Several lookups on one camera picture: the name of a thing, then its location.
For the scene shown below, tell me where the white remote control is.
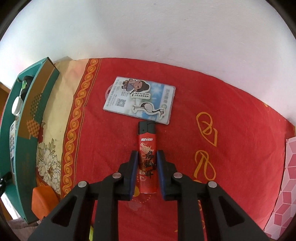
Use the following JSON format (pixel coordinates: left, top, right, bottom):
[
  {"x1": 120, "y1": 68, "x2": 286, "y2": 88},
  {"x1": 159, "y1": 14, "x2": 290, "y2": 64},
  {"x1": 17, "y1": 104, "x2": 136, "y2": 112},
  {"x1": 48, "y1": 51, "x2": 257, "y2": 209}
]
[{"x1": 9, "y1": 121, "x2": 16, "y2": 173}]

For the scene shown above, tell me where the teal cardboard box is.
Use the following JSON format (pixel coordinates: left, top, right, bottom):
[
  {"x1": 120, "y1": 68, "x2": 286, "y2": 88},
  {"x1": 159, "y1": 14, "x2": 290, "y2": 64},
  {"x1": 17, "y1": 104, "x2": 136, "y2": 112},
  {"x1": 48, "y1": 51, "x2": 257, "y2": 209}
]
[{"x1": 1, "y1": 57, "x2": 60, "y2": 223}]

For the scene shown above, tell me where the white round jar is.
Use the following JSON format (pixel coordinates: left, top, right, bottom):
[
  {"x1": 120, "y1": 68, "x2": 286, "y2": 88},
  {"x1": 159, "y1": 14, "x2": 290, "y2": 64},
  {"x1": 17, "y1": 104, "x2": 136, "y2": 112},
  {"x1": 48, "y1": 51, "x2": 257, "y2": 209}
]
[{"x1": 11, "y1": 96, "x2": 23, "y2": 116}]

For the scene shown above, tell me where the red lighter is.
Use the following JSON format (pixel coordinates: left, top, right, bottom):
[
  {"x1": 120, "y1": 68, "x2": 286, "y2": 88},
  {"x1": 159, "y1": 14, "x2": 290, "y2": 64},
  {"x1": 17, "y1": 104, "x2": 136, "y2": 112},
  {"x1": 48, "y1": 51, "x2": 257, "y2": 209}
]
[{"x1": 138, "y1": 120, "x2": 158, "y2": 194}]

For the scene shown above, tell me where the illustrated ID card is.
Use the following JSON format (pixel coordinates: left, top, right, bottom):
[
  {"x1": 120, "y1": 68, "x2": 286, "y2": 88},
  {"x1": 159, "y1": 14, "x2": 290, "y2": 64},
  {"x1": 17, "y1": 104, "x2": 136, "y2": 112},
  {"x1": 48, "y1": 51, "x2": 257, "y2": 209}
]
[{"x1": 103, "y1": 77, "x2": 176, "y2": 125}]

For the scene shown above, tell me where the lime green utility knife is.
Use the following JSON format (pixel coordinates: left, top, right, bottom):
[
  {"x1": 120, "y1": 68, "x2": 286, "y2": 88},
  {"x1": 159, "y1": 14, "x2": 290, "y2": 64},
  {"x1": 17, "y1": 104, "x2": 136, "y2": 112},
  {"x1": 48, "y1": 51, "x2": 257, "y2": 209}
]
[{"x1": 89, "y1": 226, "x2": 93, "y2": 241}]

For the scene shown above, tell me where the orange pouch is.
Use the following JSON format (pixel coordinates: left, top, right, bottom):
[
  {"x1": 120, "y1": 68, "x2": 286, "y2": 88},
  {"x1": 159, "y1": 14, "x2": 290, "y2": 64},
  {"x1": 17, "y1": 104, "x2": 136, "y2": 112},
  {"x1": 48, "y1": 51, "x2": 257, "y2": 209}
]
[{"x1": 31, "y1": 186, "x2": 59, "y2": 220}]

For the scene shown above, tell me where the pink fluffy blanket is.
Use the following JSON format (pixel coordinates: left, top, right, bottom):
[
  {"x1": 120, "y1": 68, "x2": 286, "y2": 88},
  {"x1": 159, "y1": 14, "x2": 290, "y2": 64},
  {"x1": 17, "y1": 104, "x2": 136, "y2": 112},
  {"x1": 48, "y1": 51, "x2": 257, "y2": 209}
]
[{"x1": 8, "y1": 218, "x2": 42, "y2": 236}]

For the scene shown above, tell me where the pink geometric box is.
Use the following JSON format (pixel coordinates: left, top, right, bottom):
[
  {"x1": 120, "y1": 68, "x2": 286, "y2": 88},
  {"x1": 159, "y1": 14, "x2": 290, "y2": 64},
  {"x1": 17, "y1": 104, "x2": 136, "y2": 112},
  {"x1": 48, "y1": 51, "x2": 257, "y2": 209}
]
[{"x1": 264, "y1": 137, "x2": 296, "y2": 240}]

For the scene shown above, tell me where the red patterned bedspread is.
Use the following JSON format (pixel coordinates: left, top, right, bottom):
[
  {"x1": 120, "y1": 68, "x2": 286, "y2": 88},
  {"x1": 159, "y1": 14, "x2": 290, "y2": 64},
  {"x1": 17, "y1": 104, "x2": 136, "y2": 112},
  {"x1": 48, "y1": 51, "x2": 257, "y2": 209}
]
[{"x1": 37, "y1": 58, "x2": 295, "y2": 228}]

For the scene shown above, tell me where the wooden shelf cabinet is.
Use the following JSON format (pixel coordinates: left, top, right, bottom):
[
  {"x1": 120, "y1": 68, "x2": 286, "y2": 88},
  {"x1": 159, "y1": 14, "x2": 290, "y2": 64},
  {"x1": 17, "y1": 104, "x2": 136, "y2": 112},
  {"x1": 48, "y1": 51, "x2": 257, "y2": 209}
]
[{"x1": 0, "y1": 83, "x2": 11, "y2": 115}]

